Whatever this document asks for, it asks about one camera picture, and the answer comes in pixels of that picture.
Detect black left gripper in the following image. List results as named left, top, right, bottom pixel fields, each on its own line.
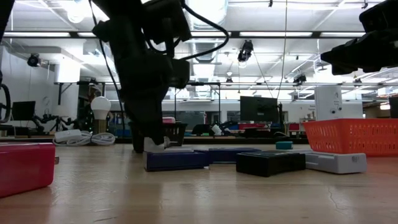
left=92, top=17, right=191, bottom=154

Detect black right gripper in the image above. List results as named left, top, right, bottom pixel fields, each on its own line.
left=320, top=29, right=398, bottom=76

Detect white purple wall charger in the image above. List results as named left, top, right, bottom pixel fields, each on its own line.
left=143, top=136, right=171, bottom=154

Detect navy blue box pale lid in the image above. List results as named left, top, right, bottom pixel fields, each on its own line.
left=143, top=146, right=211, bottom=172

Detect grey white box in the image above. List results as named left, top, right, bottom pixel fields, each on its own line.
left=287, top=148, right=368, bottom=174

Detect small teal box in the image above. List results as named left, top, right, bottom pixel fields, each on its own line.
left=275, top=141, right=294, bottom=151

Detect black box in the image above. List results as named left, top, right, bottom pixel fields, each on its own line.
left=235, top=151, right=307, bottom=178

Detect large red power adapter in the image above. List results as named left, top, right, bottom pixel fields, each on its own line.
left=0, top=142, right=60, bottom=199

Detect blue storage bins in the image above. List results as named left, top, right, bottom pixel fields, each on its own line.
left=108, top=112, right=131, bottom=138

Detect black plastic basket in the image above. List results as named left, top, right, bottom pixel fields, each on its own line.
left=161, top=122, right=188, bottom=147

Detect white pillar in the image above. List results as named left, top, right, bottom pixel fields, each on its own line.
left=314, top=85, right=344, bottom=121

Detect white light bulb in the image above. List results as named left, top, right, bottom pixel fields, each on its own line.
left=90, top=96, right=112, bottom=135

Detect black computer monitor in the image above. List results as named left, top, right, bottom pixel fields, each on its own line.
left=388, top=96, right=398, bottom=118
left=239, top=95, right=279, bottom=123

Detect orange plastic basket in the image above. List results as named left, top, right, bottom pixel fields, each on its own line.
left=303, top=118, right=398, bottom=157

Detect small black monitor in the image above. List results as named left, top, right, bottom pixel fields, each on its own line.
left=11, top=101, right=37, bottom=121

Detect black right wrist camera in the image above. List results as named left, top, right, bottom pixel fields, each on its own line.
left=359, top=0, right=398, bottom=32

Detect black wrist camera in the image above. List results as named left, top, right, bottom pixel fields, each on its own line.
left=142, top=0, right=193, bottom=45
left=359, top=0, right=398, bottom=32

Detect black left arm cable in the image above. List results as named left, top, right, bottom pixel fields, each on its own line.
left=88, top=0, right=126, bottom=133

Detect black metal stand frame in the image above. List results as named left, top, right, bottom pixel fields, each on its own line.
left=174, top=81, right=222, bottom=124

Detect white coiled power cord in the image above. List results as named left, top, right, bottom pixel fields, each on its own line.
left=52, top=129, right=116, bottom=147

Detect black hanging camera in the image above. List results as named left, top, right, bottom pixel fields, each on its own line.
left=237, top=39, right=254, bottom=63

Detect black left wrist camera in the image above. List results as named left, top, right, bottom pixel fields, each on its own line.
left=142, top=0, right=193, bottom=45

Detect black aluminium rig frame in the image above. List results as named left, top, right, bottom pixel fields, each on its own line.
left=0, top=136, right=312, bottom=146

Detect black left camera cable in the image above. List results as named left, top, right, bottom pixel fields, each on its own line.
left=178, top=0, right=230, bottom=62

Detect silver ventilation duct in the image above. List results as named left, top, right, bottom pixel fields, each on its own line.
left=185, top=0, right=229, bottom=30

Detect black cable loop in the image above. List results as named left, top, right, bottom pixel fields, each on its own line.
left=0, top=83, right=12, bottom=124

